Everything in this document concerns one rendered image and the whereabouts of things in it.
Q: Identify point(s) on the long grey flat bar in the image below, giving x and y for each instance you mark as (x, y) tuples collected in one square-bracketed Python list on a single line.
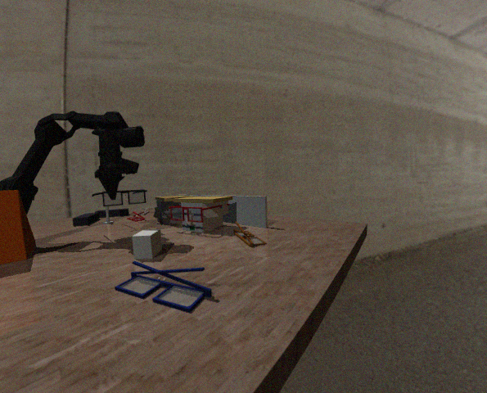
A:
[(246, 210)]

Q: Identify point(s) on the dark blue glasses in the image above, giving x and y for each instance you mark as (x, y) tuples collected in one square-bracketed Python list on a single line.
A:
[(174, 296)]

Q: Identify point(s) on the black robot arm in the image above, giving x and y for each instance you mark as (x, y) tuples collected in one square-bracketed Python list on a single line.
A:
[(110, 127)]

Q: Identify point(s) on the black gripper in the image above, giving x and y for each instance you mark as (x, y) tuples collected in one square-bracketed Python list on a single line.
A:
[(110, 170)]

